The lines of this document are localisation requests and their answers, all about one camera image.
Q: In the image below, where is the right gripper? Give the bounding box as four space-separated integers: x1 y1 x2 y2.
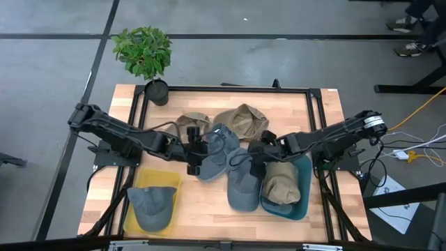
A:
247 130 292 179

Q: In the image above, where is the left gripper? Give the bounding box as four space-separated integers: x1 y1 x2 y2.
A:
167 125 209 176

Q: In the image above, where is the blue-grey baseball cap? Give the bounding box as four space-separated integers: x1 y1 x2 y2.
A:
126 185 178 233
197 122 241 182
225 147 264 213

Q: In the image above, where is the tan baseball cap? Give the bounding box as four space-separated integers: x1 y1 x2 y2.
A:
166 112 213 139
212 103 270 142
261 160 302 206

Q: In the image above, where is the yellow plastic bin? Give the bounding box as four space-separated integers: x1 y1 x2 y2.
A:
122 168 183 238

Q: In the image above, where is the teal plastic bin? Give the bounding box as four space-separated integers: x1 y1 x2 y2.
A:
258 153 313 221

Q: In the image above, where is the potted green plant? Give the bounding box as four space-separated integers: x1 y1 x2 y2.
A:
110 26 173 107

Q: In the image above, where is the black rig beam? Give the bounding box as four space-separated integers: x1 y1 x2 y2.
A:
362 182 446 210

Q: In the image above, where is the white paper sheet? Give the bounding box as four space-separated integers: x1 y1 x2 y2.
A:
369 175 421 235

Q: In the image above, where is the black desk leg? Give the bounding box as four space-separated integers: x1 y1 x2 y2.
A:
374 33 446 96

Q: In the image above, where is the person's shoe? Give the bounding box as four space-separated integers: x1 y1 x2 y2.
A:
385 16 417 34
394 41 428 58

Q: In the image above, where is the black horizontal rig bar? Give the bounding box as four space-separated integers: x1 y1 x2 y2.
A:
0 234 446 251

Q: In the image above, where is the black furniture foot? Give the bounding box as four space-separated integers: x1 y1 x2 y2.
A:
0 152 28 168

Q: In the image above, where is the person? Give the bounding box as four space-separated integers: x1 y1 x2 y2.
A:
406 0 446 50

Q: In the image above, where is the black aluminium table frame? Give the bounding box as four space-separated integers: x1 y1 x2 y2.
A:
78 83 372 245

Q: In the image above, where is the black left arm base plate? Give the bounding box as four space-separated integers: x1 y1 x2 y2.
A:
89 139 144 167

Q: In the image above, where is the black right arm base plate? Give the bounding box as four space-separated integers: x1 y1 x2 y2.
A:
311 146 360 172

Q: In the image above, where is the silver bracket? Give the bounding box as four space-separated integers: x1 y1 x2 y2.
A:
108 239 149 250
302 243 344 251

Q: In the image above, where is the yellow plug with cord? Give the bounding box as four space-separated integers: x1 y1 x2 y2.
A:
406 150 446 167

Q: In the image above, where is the white cable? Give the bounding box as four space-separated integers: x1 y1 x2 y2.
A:
399 134 446 153

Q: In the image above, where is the yellow extension cord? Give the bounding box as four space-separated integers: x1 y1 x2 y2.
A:
387 86 446 132

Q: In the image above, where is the black rig post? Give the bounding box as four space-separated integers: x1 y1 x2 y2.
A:
427 193 446 251

